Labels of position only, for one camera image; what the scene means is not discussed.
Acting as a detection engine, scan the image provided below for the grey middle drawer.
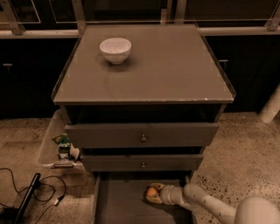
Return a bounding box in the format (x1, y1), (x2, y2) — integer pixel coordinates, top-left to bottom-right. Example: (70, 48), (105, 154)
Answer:
(81, 154), (203, 172)

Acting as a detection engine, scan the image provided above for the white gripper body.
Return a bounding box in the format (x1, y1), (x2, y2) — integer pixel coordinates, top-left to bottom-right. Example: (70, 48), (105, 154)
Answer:
(160, 185), (186, 205)

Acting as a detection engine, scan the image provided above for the grey bottom drawer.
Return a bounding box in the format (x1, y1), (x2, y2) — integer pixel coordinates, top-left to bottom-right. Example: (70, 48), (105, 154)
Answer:
(91, 171), (197, 224)

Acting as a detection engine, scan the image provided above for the green snack bag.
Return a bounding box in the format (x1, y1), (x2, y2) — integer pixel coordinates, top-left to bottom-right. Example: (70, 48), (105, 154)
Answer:
(52, 133), (71, 159)

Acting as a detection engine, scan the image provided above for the orange fruit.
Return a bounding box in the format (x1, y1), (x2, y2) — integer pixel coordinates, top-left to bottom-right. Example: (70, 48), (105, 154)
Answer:
(146, 187), (158, 197)

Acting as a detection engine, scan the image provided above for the metal window railing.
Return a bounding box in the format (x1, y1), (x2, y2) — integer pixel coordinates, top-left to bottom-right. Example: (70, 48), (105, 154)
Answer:
(1, 0), (280, 39)

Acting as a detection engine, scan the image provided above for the grey drawer cabinet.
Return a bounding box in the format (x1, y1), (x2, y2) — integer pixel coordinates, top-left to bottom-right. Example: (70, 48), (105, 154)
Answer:
(51, 24), (236, 182)

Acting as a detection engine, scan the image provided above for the grey drawer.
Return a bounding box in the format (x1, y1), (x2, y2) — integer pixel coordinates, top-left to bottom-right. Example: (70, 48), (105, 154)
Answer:
(81, 154), (203, 172)
(65, 122), (219, 148)
(91, 171), (197, 224)

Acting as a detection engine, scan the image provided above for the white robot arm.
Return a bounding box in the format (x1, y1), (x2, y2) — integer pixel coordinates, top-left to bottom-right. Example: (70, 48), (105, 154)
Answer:
(145, 90), (280, 224)

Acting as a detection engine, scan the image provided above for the black bar device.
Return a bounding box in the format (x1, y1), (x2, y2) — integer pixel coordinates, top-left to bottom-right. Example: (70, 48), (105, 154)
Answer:
(12, 172), (41, 224)

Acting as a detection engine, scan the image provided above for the brass top drawer knob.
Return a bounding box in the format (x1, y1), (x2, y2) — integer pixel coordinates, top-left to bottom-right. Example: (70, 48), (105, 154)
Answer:
(140, 134), (147, 143)

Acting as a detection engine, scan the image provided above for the grey top drawer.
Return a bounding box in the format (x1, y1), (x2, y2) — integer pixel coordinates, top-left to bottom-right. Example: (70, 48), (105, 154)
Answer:
(65, 122), (219, 148)

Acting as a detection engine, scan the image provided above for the black cable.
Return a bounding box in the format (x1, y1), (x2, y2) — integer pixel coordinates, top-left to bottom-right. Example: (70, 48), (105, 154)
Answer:
(0, 167), (67, 224)

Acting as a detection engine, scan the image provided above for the white ceramic bowl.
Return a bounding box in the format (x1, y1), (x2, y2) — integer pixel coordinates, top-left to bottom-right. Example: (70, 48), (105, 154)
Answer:
(99, 38), (132, 65)

